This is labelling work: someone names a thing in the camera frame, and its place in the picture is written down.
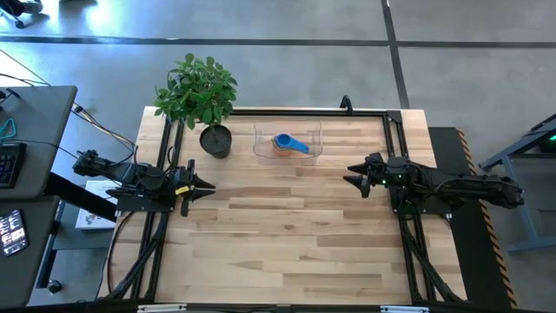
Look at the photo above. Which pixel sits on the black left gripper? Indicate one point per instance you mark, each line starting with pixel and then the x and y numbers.
pixel 180 182

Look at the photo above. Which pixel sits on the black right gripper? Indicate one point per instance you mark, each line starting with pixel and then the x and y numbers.
pixel 393 176

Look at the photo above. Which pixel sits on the orange measuring cup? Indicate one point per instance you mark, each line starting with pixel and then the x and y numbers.
pixel 282 152

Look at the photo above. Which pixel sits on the small blue measuring cup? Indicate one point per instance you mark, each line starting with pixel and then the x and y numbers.
pixel 284 140

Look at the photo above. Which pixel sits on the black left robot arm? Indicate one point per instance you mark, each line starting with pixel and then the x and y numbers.
pixel 108 167

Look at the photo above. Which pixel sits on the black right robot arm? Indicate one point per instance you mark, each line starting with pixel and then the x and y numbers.
pixel 478 188

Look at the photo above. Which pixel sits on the clear plastic basket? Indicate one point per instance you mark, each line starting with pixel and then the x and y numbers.
pixel 265 130

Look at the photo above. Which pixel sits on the black plant pot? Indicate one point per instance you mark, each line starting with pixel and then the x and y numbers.
pixel 216 141

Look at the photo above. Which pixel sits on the black table clamp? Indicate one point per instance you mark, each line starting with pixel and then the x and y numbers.
pixel 346 104

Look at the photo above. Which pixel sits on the green leafy plant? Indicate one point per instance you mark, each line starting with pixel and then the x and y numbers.
pixel 195 91

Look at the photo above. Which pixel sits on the white booklet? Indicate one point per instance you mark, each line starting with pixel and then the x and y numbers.
pixel 93 219

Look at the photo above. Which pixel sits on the black desk beam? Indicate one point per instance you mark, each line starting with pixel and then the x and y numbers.
pixel 78 197

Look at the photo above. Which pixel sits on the black hazard-striped floor mat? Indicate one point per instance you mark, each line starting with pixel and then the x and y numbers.
pixel 469 261

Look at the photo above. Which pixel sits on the blue grey metal stand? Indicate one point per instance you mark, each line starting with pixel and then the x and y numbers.
pixel 525 217

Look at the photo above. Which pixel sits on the black caster wheel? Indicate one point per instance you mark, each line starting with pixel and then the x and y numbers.
pixel 54 286

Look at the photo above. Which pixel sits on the grey side desk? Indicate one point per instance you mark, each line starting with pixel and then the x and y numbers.
pixel 39 117
pixel 26 274

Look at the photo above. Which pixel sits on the black keyboard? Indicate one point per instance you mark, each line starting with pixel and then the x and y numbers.
pixel 11 165

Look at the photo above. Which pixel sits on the black smartphone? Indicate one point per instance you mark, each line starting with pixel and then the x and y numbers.
pixel 12 232

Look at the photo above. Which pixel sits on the black aluminium table frame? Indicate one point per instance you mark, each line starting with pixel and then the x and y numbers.
pixel 304 112

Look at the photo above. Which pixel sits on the white edge bracket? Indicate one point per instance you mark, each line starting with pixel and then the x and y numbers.
pixel 404 309
pixel 161 308

